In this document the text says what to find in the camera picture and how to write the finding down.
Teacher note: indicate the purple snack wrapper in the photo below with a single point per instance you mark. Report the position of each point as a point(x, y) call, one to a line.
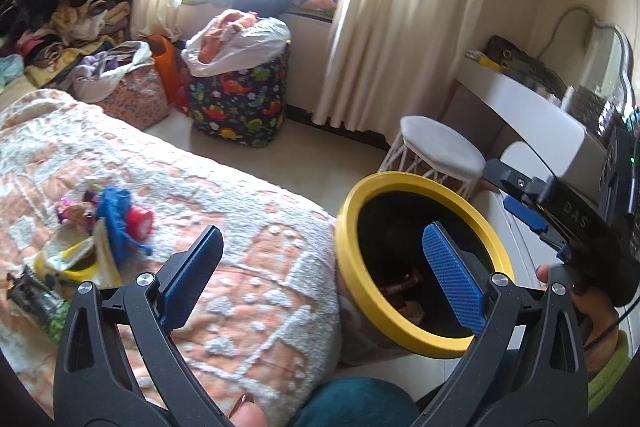
point(75, 209)

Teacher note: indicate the orange garment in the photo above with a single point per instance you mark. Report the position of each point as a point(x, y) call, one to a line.
point(225, 32)

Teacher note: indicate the dark bag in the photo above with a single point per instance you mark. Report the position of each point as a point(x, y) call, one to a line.
point(525, 67)

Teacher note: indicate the black mesh organizer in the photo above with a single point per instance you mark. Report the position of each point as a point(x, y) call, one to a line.
point(590, 112)

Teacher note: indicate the yellow rim trash bin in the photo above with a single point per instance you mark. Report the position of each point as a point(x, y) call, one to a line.
point(370, 187)

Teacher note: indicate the large white plastic bag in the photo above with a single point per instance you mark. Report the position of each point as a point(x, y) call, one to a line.
point(260, 42)

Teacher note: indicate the white desk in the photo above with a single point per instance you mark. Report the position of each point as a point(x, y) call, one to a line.
point(525, 117)

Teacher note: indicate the person's left hand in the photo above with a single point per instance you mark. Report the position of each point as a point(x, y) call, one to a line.
point(247, 414)

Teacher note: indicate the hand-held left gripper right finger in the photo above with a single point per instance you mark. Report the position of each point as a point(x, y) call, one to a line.
point(452, 272)

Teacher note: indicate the wavy frame mirror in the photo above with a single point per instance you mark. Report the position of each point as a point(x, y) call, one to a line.
point(612, 57)

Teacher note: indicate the beige bed sheet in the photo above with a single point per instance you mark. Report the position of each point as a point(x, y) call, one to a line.
point(15, 97)

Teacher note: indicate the pink floral bag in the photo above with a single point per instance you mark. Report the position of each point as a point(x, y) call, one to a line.
point(137, 102)

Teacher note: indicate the wide cream curtain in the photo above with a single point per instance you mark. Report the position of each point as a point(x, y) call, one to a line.
point(400, 17)

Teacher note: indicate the dinosaur print laundry basket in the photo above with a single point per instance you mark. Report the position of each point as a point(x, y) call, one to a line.
point(240, 107)

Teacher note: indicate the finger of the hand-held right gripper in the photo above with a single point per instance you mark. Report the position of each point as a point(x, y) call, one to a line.
point(525, 214)
point(520, 182)

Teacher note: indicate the white round stool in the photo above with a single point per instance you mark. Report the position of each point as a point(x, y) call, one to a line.
point(435, 147)

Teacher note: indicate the lilac white garment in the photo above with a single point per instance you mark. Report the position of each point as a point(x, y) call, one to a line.
point(105, 77)

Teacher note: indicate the person's teal trouser leg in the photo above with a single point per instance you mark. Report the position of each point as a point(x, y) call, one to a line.
point(350, 402)

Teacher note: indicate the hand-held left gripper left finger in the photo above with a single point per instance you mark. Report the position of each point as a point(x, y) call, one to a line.
point(192, 277)

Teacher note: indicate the person's right hand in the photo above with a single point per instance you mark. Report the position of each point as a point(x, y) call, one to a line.
point(600, 327)

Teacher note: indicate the pile of clothes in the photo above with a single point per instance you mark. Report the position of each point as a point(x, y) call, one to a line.
point(70, 12)

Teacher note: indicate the orange bag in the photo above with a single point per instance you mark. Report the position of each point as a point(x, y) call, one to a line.
point(167, 67)

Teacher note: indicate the blue plastic bag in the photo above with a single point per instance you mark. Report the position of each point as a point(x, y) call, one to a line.
point(115, 222)

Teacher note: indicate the small yellow box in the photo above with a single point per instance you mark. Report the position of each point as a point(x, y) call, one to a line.
point(485, 61)

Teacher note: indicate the dark green snack packet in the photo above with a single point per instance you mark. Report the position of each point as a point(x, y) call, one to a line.
point(35, 302)

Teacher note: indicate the orange white tufted blanket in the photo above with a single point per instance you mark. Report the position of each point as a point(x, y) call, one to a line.
point(225, 207)

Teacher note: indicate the person's right forearm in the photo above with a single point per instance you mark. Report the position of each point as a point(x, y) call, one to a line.
point(607, 382)

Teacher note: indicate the yellow white packet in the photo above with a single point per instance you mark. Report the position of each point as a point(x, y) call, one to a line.
point(65, 257)

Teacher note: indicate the red printed snack container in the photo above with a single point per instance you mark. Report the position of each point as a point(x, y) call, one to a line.
point(140, 222)

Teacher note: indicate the light blue garment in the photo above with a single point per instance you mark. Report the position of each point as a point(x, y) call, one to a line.
point(10, 72)

